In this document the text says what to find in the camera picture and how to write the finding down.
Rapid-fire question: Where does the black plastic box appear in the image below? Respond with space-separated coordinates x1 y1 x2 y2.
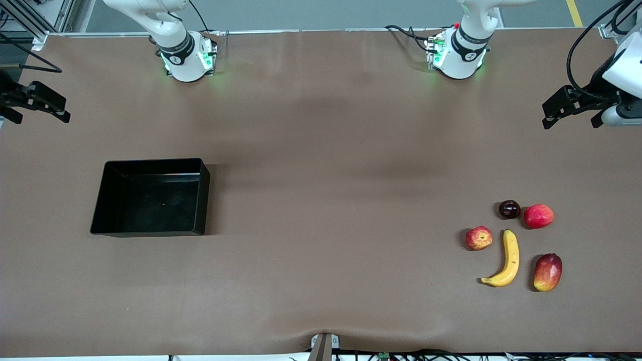
90 158 211 237

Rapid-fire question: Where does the red yellow apple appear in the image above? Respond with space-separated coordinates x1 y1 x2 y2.
465 226 493 251

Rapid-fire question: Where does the yellow banana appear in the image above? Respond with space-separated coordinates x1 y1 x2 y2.
480 229 520 288

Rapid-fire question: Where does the red peach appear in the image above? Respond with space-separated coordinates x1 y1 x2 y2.
524 204 555 230

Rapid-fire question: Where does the red yellow mango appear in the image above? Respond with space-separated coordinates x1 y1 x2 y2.
533 253 563 292

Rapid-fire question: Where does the large table mat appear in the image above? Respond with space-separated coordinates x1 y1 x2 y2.
0 28 642 357

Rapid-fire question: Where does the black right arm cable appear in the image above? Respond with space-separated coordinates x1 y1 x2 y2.
0 32 63 74

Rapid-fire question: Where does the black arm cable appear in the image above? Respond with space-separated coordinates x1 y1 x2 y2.
0 32 63 74
566 0 642 100

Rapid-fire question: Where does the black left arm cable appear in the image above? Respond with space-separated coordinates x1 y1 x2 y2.
566 0 642 100

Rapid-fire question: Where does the aluminium frame with black struts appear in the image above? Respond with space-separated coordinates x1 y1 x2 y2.
0 0 76 51

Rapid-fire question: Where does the black right base cable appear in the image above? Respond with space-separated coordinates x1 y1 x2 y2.
187 0 210 33

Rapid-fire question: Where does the black base cable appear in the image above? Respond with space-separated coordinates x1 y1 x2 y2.
187 0 210 33
384 24 454 53

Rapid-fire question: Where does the black left base cable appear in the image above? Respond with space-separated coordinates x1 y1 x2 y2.
384 24 454 53

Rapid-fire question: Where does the grey metal camera mount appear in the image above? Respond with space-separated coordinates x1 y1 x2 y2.
307 332 341 361

